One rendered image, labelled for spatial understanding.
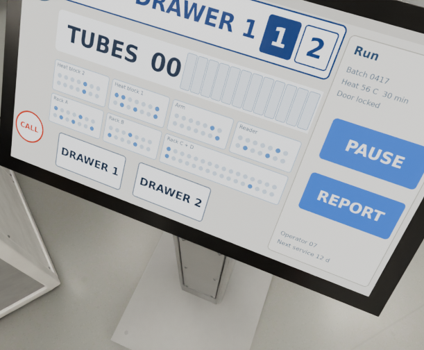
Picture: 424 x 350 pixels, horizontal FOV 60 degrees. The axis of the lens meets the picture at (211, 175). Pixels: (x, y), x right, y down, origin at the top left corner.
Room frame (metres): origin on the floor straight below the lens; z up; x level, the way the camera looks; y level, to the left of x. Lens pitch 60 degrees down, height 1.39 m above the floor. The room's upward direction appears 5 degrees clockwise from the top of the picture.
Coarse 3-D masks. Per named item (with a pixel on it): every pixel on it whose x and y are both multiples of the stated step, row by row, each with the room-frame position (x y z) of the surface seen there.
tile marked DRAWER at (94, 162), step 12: (60, 132) 0.25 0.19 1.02; (60, 144) 0.24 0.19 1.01; (72, 144) 0.24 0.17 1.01; (84, 144) 0.24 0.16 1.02; (60, 156) 0.23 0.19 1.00; (72, 156) 0.23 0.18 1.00; (84, 156) 0.23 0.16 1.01; (96, 156) 0.23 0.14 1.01; (108, 156) 0.23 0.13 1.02; (120, 156) 0.23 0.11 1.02; (72, 168) 0.22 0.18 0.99; (84, 168) 0.22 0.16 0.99; (96, 168) 0.22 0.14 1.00; (108, 168) 0.22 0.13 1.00; (120, 168) 0.22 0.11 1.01; (96, 180) 0.21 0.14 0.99; (108, 180) 0.21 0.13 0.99; (120, 180) 0.21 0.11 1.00
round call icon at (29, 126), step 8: (16, 112) 0.28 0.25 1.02; (24, 112) 0.28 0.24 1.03; (32, 112) 0.27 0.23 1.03; (16, 120) 0.27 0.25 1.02; (24, 120) 0.27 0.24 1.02; (32, 120) 0.27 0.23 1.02; (40, 120) 0.27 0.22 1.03; (16, 128) 0.26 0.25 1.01; (24, 128) 0.26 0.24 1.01; (32, 128) 0.26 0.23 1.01; (40, 128) 0.26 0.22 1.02; (16, 136) 0.26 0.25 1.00; (24, 136) 0.26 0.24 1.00; (32, 136) 0.25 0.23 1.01; (40, 136) 0.25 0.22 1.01; (40, 144) 0.25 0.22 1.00
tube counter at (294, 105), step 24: (168, 48) 0.30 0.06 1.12; (168, 72) 0.29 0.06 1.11; (192, 72) 0.28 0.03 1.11; (216, 72) 0.28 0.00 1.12; (240, 72) 0.28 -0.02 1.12; (216, 96) 0.26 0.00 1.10; (240, 96) 0.26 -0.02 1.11; (264, 96) 0.26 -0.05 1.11; (288, 96) 0.25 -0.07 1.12; (312, 96) 0.25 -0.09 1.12; (288, 120) 0.24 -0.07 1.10; (312, 120) 0.24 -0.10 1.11
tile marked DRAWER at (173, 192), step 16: (144, 176) 0.21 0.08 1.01; (160, 176) 0.21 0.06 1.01; (176, 176) 0.21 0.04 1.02; (144, 192) 0.19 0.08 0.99; (160, 192) 0.19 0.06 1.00; (176, 192) 0.19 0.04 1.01; (192, 192) 0.19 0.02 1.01; (208, 192) 0.19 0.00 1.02; (176, 208) 0.18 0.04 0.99; (192, 208) 0.18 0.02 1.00
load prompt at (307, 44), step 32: (96, 0) 0.34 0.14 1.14; (128, 0) 0.34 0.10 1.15; (160, 0) 0.33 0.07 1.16; (192, 0) 0.33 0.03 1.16; (224, 0) 0.32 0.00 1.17; (256, 0) 0.32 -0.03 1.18; (192, 32) 0.31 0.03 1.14; (224, 32) 0.30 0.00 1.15; (256, 32) 0.30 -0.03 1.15; (288, 32) 0.30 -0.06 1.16; (320, 32) 0.29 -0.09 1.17; (288, 64) 0.28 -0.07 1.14; (320, 64) 0.27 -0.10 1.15
